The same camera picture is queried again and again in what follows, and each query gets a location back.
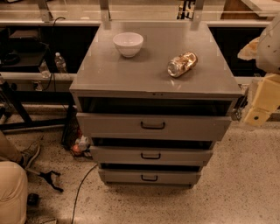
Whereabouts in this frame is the grey metal drawer cabinet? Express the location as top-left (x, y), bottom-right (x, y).
top-left (69, 20), bottom-right (243, 190)

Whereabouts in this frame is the black hanging cable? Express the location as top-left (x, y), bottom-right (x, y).
top-left (43, 16), bottom-right (67, 92)

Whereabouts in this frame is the crushed shiny metal can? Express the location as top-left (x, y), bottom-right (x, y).
top-left (167, 52), bottom-right (198, 78)

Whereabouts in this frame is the white ceramic bowl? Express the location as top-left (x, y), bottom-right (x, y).
top-left (113, 32), bottom-right (144, 58)

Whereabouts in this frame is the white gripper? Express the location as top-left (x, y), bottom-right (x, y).
top-left (237, 38), bottom-right (280, 127)

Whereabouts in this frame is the grey top drawer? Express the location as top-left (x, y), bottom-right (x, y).
top-left (77, 113), bottom-right (231, 141)

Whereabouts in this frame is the clear plastic water bottle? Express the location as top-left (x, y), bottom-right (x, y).
top-left (54, 52), bottom-right (67, 74)

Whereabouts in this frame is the grey sneaker shoe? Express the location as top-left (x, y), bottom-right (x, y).
top-left (20, 141), bottom-right (40, 168)

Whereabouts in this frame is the colourful clutter beside cabinet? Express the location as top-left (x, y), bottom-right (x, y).
top-left (61, 116), bottom-right (92, 159)

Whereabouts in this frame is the grey drawer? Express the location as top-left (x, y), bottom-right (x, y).
top-left (77, 113), bottom-right (231, 141)
top-left (90, 146), bottom-right (213, 166)
top-left (99, 169), bottom-right (200, 186)

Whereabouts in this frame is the person's beige trouser leg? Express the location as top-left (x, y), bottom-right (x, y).
top-left (0, 132), bottom-right (28, 224)

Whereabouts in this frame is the black grabber tool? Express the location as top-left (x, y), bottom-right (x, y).
top-left (25, 168), bottom-right (64, 193)

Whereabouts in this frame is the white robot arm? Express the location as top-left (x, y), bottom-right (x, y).
top-left (237, 15), bottom-right (280, 127)

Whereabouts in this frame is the grey middle drawer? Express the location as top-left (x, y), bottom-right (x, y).
top-left (90, 146), bottom-right (213, 166)

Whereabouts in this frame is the small black floor object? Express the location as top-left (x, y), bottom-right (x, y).
top-left (27, 193), bottom-right (39, 206)

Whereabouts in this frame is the black table frame leg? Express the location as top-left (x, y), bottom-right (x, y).
top-left (0, 75), bottom-right (74, 131)

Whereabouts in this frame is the grey bottom drawer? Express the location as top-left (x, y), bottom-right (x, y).
top-left (99, 169), bottom-right (200, 186)

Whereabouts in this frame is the black equipment on shelf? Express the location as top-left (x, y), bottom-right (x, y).
top-left (0, 27), bottom-right (48, 73)

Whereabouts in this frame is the black floor cable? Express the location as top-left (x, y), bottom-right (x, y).
top-left (70, 163), bottom-right (99, 224)

